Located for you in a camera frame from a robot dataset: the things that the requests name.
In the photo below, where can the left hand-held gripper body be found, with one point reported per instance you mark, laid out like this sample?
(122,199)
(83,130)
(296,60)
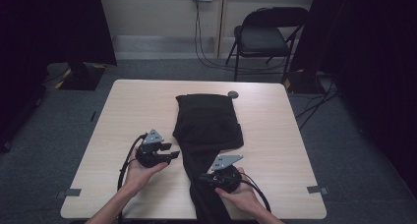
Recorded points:
(149,152)

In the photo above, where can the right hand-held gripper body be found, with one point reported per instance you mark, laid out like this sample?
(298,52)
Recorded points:
(226,176)

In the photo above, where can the black pants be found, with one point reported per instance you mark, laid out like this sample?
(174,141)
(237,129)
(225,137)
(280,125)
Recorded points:
(206,125)

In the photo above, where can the person's right hand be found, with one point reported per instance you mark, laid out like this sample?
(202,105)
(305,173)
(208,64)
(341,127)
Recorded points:
(241,194)

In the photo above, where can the person's left hand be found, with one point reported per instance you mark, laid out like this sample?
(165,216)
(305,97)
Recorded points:
(141,176)

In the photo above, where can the small black floor object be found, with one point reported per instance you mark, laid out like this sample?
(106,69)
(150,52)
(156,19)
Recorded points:
(93,116)

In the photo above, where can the grey round table grommet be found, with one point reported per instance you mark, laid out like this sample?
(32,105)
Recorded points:
(233,94)

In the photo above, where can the grey tape strip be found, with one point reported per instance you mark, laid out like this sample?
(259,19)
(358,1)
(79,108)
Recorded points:
(70,193)
(317,189)

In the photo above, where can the black stand base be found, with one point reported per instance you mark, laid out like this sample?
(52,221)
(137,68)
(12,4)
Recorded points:
(303,83)
(82,78)

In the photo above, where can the black folding chair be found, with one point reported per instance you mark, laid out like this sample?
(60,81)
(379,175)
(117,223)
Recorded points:
(262,37)

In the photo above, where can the large black curtain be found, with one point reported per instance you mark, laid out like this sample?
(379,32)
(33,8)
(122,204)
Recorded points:
(370,70)
(39,37)

